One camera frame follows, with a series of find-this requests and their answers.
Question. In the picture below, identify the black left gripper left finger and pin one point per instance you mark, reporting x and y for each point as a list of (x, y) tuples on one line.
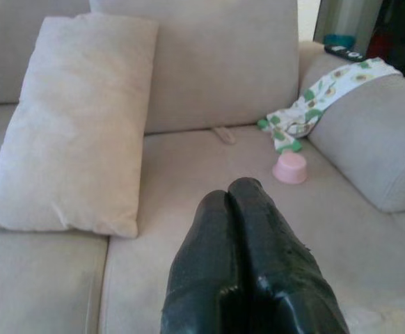
[(202, 264)]

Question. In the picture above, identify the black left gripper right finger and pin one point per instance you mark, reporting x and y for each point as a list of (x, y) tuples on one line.
[(286, 271)]

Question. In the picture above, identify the beige fabric sofa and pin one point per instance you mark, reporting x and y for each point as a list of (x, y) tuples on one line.
[(195, 167)]

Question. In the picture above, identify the cream rectangular pillow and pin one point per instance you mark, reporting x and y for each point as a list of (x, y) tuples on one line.
[(73, 128)]

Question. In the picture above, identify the beige sofa back cushion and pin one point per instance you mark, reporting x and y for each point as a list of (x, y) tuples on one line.
[(220, 66)]

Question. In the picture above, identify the pink plastic cup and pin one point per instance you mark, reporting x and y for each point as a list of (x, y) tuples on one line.
[(290, 168)]

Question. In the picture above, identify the white avocado print cloth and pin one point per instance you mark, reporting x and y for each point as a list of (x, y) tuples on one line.
[(324, 94)]

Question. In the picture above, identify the black remote control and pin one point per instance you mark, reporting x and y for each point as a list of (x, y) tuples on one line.
[(343, 52)]

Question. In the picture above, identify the teal bowl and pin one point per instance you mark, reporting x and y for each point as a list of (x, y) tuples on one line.
[(338, 39)]

